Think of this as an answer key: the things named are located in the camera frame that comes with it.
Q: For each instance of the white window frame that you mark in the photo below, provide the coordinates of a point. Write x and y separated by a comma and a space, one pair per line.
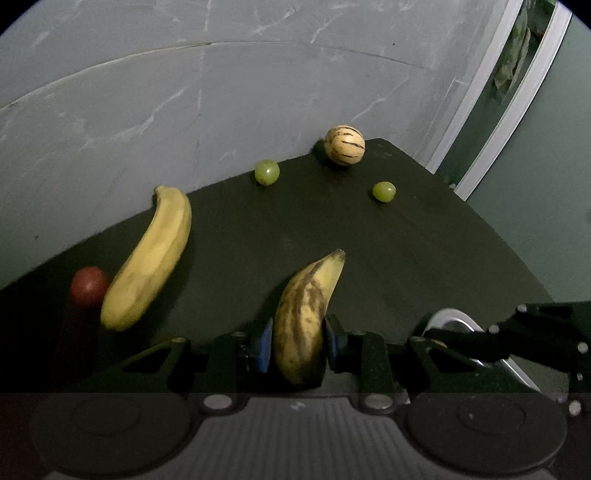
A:
512, 72

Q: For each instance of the small striped pepino melon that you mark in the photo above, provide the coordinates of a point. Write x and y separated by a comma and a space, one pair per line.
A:
345, 145

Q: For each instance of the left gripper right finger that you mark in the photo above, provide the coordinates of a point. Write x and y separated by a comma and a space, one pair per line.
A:
363, 354

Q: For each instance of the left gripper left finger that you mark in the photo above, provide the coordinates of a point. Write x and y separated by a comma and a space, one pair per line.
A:
232, 363

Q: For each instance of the small red tomato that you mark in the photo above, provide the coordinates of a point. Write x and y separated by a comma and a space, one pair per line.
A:
89, 286

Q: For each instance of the spotted brown banana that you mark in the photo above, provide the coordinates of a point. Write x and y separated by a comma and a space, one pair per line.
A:
297, 327

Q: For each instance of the green grape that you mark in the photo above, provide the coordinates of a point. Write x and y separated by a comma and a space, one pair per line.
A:
267, 172
384, 191

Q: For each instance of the yellow banana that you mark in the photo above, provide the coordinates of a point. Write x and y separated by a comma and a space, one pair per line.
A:
145, 272

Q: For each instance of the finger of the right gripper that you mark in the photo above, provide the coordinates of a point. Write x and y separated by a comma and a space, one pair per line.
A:
432, 342

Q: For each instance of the metal tray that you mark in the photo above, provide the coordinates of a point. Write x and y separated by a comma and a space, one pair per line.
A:
459, 322

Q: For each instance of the black mat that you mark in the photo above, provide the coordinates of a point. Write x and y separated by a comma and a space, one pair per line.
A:
425, 251

